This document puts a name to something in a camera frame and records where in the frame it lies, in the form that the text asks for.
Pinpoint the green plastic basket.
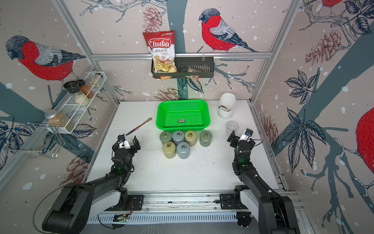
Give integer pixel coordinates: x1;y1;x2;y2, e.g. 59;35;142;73
156;99;210;132

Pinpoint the green canister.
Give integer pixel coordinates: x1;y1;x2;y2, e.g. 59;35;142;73
159;131;172;145
200;131;212;147

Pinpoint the clear glass cup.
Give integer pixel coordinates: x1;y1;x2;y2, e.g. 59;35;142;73
226;121;239;136

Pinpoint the orange spice bottle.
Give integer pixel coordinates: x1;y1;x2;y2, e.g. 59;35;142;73
77;79;94;99

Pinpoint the black hanging wall basket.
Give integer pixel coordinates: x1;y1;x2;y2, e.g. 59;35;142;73
151;57;214;78

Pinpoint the small snack packet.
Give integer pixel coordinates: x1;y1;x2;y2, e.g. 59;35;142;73
186;67;202;81

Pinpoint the white wire spice rack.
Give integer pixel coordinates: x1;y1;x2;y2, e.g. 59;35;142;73
32;71;107;134

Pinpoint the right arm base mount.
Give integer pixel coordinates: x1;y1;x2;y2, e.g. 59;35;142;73
214;185;249;210

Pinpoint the blue canister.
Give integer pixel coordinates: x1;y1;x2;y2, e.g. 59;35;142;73
176;142;191;160
172;131;185;146

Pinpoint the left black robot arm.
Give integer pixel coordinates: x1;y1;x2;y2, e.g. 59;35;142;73
41;135;143;234

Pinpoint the yellow canister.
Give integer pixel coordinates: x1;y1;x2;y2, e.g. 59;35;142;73
185;130;197;147
162;141;177;159

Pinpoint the white round lamp device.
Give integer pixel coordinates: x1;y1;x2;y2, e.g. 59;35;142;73
218;93;236;120

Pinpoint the silver lid spice jar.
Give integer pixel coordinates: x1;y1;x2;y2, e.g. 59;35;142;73
44;110;74;132

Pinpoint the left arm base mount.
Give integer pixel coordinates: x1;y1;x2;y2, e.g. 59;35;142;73
105;188;144;211

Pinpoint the pale spice jar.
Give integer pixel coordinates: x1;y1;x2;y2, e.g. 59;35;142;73
89;73;103;89

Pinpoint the black lid spice jar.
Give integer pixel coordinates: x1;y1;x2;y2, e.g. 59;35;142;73
63;81;90;106

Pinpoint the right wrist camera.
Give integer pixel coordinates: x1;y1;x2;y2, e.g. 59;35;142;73
240;128;253;141

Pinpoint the red cassava chips bag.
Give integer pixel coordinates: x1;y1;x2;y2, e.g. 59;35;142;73
143;30;177;77

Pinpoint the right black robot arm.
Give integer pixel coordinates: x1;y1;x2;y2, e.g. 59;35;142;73
228;128;301;234

